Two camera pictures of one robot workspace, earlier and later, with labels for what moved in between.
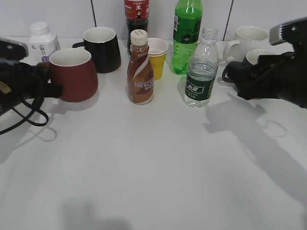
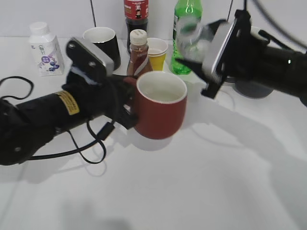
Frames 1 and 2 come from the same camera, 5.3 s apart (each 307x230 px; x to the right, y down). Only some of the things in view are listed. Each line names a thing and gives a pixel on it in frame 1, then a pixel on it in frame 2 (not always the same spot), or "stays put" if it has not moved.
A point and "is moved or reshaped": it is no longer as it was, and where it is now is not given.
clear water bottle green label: (202, 70) → (192, 44)
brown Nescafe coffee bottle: (140, 70) stays put
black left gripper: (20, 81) → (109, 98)
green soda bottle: (187, 19) stays put
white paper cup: (157, 46) stays put
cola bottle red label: (136, 15) stays put
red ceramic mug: (74, 70) is moved or reshaped
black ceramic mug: (103, 44) stays put
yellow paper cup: (158, 63) stays put
